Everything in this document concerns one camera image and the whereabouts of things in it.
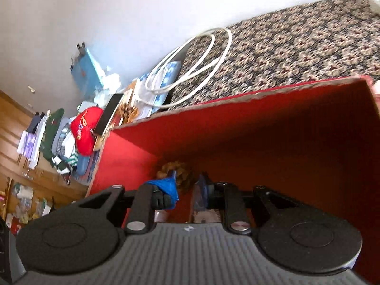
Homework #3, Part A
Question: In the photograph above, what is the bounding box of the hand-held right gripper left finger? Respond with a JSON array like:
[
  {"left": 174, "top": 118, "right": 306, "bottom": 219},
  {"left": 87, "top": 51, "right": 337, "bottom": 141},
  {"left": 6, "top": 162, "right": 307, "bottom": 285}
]
[{"left": 71, "top": 178, "right": 180, "bottom": 235}]

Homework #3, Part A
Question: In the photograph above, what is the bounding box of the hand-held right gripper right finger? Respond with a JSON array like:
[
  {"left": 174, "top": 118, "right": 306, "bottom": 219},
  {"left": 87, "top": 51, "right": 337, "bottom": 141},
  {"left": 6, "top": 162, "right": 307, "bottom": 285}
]
[{"left": 191, "top": 172, "right": 300, "bottom": 236}]

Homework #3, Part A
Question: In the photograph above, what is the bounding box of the brown pine cone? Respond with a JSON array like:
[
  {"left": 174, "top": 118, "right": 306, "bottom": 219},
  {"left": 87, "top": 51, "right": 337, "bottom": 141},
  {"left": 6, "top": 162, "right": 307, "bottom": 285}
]
[{"left": 157, "top": 161, "right": 195, "bottom": 195}]

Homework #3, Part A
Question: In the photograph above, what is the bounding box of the red cardboard box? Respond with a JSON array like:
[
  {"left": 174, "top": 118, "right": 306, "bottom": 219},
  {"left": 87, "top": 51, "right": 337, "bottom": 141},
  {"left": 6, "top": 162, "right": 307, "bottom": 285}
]
[{"left": 86, "top": 76, "right": 380, "bottom": 285}]

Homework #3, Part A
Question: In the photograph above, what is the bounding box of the illustrated children's book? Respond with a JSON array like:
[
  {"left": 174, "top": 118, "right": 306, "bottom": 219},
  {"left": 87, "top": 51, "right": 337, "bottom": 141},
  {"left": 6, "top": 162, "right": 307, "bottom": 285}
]
[{"left": 93, "top": 90, "right": 140, "bottom": 152}]

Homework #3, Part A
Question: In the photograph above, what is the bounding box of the black smartphone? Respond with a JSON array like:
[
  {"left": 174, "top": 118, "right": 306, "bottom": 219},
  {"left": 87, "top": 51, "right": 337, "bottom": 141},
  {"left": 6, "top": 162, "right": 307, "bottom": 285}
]
[{"left": 94, "top": 93, "right": 124, "bottom": 135}]

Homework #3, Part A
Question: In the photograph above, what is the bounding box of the wooden cabinet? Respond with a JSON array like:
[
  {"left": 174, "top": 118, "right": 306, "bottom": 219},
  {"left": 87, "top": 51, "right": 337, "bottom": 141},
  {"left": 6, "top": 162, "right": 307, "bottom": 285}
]
[{"left": 0, "top": 89, "right": 90, "bottom": 235}]

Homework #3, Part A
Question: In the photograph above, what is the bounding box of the white plastic bag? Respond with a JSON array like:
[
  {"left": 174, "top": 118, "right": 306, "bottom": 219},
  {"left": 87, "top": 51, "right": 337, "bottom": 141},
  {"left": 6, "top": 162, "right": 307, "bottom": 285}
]
[{"left": 93, "top": 73, "right": 122, "bottom": 107}]

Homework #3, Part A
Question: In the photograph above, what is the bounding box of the pile of clothes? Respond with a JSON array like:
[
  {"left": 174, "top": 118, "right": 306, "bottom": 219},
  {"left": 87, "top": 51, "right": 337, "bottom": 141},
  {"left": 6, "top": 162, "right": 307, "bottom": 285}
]
[{"left": 18, "top": 108, "right": 81, "bottom": 185}]

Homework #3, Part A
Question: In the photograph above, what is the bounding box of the blue fabric bag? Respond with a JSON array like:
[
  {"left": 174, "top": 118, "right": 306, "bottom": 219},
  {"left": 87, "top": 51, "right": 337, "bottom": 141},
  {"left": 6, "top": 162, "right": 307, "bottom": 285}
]
[{"left": 71, "top": 42, "right": 103, "bottom": 98}]

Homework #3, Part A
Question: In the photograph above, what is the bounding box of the coiled white charging cable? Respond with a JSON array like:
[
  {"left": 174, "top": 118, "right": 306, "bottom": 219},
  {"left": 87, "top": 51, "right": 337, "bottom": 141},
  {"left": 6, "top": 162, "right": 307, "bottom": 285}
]
[{"left": 131, "top": 27, "right": 233, "bottom": 110}]

